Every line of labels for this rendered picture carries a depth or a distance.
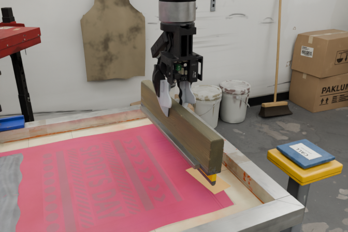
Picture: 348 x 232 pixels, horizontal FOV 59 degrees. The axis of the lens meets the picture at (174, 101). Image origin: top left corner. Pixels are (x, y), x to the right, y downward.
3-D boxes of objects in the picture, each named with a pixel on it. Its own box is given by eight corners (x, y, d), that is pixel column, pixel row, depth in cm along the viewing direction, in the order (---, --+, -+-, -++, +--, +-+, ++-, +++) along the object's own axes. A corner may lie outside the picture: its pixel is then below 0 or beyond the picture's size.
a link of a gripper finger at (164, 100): (162, 125, 66) (168, 84, 63) (153, 114, 71) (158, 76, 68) (176, 124, 67) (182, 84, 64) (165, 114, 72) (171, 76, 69)
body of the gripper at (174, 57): (169, 88, 62) (169, 27, 57) (155, 76, 69) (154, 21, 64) (203, 83, 64) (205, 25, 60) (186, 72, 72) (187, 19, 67)
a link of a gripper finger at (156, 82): (152, 97, 68) (156, 58, 65) (149, 95, 69) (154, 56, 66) (172, 97, 70) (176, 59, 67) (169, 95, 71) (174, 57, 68)
